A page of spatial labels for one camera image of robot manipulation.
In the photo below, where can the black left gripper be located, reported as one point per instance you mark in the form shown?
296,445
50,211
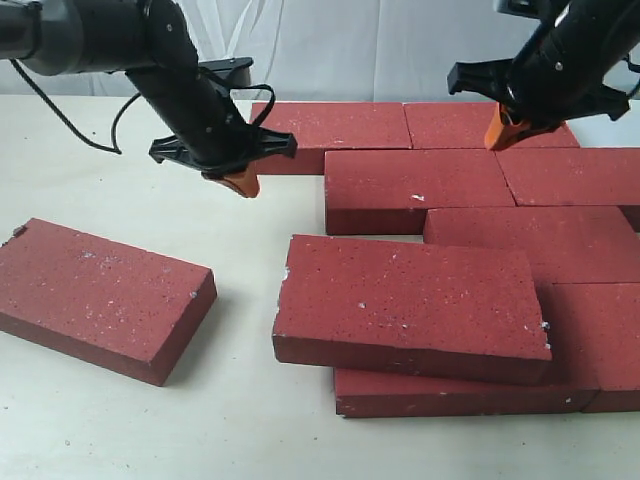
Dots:
208,132

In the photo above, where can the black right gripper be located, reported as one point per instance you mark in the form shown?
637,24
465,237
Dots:
558,75

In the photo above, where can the chipped top brick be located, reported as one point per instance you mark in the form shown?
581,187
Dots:
411,308

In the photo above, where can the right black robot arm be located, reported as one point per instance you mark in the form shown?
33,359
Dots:
550,11

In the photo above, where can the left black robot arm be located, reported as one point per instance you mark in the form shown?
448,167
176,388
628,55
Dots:
149,42

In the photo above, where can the second row right brick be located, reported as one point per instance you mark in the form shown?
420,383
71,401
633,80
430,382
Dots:
572,176

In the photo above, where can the third row red brick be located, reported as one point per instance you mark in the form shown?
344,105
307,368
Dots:
564,245

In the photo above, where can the white backdrop cloth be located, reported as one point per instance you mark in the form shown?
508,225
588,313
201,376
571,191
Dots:
354,50

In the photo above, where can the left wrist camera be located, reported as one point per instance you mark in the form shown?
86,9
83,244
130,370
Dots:
232,73

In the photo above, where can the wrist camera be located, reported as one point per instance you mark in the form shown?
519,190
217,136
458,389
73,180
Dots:
232,73
520,8

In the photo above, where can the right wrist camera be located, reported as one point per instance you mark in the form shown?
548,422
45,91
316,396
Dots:
520,8

